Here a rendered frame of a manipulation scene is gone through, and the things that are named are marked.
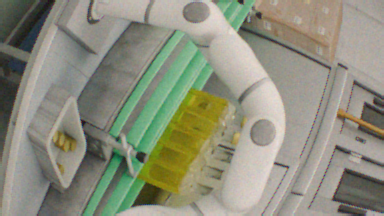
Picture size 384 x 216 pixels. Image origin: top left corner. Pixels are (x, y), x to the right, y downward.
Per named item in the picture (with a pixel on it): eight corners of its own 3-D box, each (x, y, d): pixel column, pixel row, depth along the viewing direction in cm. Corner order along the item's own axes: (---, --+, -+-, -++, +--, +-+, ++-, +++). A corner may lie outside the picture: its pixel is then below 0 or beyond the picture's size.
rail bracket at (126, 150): (107, 166, 172) (149, 186, 169) (96, 128, 159) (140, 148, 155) (111, 158, 174) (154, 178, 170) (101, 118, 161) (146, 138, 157)
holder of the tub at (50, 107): (49, 186, 165) (67, 198, 163) (26, 130, 143) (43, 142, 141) (68, 145, 174) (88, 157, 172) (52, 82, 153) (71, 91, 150)
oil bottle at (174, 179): (116, 169, 181) (189, 199, 174) (113, 157, 176) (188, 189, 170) (124, 154, 184) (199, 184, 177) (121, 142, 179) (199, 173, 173)
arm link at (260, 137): (174, 175, 142) (168, 160, 127) (266, 122, 144) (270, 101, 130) (213, 231, 137) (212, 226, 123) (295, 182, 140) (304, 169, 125)
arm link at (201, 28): (158, -16, 144) (224, 1, 140) (170, -1, 157) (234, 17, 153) (139, 17, 143) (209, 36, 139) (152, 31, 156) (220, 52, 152)
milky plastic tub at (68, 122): (45, 177, 160) (66, 192, 158) (26, 131, 143) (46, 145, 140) (66, 135, 170) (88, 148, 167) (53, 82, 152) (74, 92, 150)
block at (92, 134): (86, 152, 173) (106, 163, 171) (80, 131, 165) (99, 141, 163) (91, 142, 175) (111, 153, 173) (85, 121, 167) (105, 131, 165)
